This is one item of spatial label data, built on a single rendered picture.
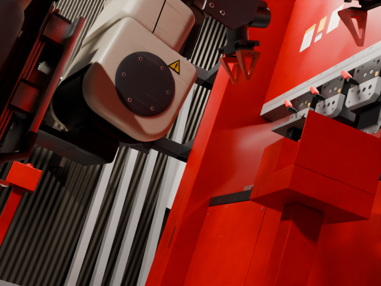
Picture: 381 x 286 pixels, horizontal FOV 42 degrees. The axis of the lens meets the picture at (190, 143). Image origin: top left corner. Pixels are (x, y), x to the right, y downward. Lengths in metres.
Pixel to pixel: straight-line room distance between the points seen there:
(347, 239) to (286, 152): 0.38
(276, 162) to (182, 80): 0.26
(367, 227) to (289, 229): 0.34
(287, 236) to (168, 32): 0.42
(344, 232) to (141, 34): 0.74
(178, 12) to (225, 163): 1.54
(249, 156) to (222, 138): 0.16
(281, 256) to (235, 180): 1.44
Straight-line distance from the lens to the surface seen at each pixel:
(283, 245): 0.93
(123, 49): 0.79
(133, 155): 4.11
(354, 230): 1.27
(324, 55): 2.10
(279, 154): 0.97
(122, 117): 0.77
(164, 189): 4.10
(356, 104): 1.71
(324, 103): 1.90
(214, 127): 2.34
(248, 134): 2.40
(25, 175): 2.85
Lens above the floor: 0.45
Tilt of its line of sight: 16 degrees up
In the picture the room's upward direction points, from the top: 19 degrees clockwise
